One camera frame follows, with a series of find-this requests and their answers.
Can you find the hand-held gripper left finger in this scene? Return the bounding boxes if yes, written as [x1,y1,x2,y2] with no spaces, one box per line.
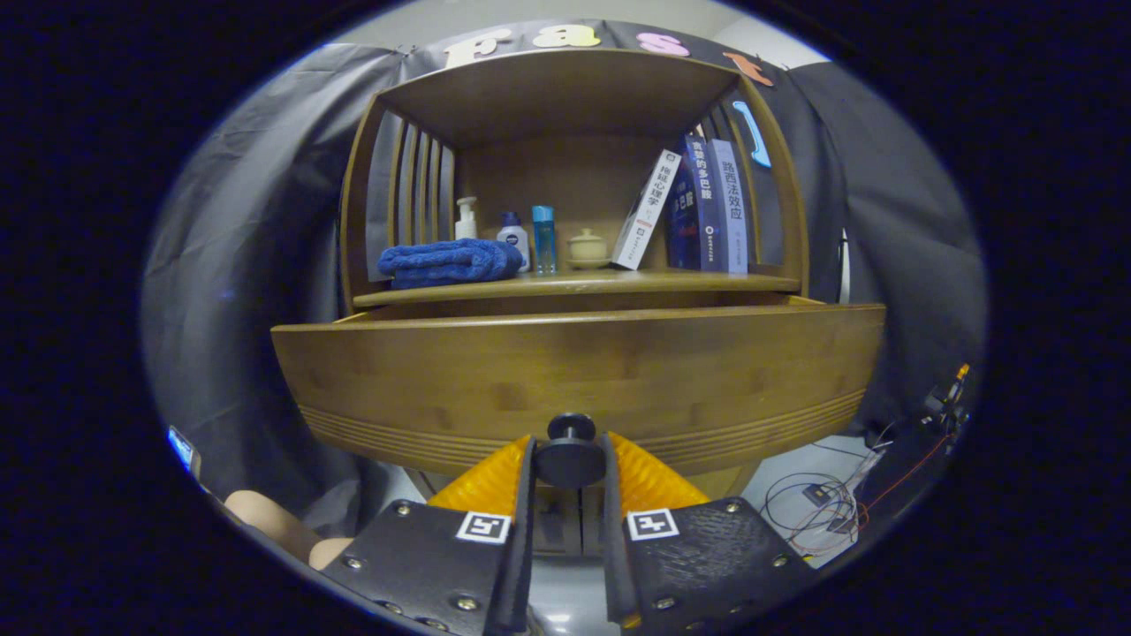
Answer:
[320,433,538,636]

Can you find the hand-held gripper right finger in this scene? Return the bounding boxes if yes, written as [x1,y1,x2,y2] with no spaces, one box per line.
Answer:
[601,431,818,632]

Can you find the wooden drawer with black knob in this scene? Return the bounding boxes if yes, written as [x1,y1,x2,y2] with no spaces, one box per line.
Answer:
[269,294,887,491]

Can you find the wooden cabinet door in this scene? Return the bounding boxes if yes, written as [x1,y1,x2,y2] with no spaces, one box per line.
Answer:
[533,488,581,556]
[581,488,611,557]

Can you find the wooden countertop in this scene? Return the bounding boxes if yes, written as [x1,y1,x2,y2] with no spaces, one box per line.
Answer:
[352,268,803,308]

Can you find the wooden cabinet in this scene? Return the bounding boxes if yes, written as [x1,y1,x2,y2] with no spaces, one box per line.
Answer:
[338,49,811,557]

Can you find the blue folded towel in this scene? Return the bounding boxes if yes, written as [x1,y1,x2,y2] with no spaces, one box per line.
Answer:
[377,238,525,290]

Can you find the cream lidded teacup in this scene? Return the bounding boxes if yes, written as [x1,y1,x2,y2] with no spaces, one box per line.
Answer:
[565,228,612,269]

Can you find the white bottle with blue cap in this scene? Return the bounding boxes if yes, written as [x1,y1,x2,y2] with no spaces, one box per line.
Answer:
[496,211,531,273]

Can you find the clear blue bottle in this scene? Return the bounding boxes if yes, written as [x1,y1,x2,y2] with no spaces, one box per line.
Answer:
[531,205,558,275]

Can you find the white book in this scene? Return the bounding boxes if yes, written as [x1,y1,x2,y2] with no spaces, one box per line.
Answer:
[611,149,683,271]

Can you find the dark blue book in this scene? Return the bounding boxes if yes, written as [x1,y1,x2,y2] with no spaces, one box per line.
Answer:
[664,134,718,271]

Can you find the light blue book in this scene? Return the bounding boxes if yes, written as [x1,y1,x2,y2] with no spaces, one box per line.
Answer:
[707,139,750,275]

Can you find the phone with lit screen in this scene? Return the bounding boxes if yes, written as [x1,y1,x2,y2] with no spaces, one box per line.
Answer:
[168,426,202,478]

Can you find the tangle of thin cables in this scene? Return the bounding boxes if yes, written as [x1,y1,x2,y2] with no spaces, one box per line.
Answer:
[762,433,884,557]

